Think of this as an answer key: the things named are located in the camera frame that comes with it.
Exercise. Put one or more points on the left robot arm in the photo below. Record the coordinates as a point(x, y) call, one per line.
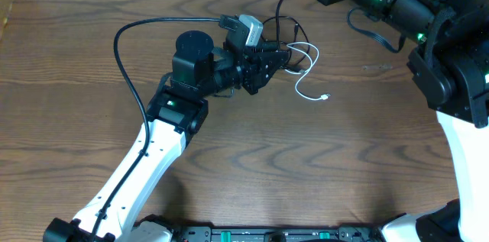
point(171, 119)

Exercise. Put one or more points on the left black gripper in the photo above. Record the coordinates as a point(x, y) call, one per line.
point(251, 70)

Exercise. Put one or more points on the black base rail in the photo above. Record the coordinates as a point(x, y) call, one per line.
point(156, 228)

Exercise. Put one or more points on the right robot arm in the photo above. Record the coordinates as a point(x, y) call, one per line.
point(450, 67)

